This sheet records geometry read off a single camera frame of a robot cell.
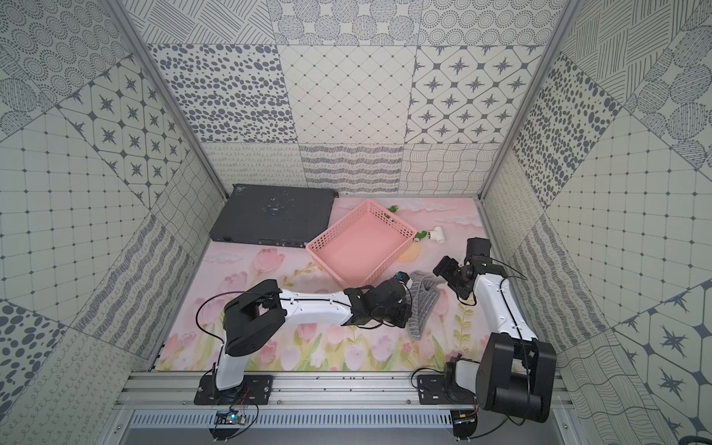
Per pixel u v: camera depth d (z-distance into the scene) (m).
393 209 1.16
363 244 1.10
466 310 0.88
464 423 0.72
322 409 0.73
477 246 0.68
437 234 1.06
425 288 0.85
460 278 0.75
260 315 0.54
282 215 1.10
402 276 0.78
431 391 0.73
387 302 0.66
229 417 0.70
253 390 0.73
